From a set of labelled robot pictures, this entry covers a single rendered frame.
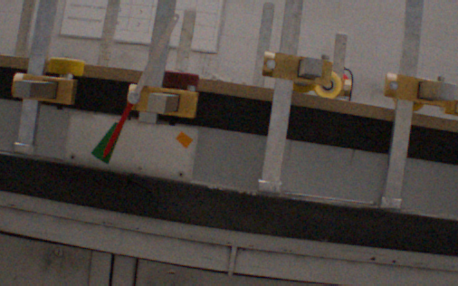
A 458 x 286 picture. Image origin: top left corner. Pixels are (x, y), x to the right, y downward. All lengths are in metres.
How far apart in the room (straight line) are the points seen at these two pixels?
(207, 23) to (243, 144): 6.97
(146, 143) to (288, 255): 0.36
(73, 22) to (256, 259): 7.36
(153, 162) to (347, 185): 0.46
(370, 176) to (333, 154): 0.10
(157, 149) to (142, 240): 0.19
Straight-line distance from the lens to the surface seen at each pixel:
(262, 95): 2.28
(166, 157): 2.09
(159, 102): 1.81
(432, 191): 2.35
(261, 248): 2.13
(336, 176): 2.32
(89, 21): 9.37
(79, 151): 2.11
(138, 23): 9.30
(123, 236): 2.15
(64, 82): 2.12
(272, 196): 2.08
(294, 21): 2.10
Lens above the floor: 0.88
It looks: 3 degrees down
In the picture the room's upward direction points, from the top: 8 degrees clockwise
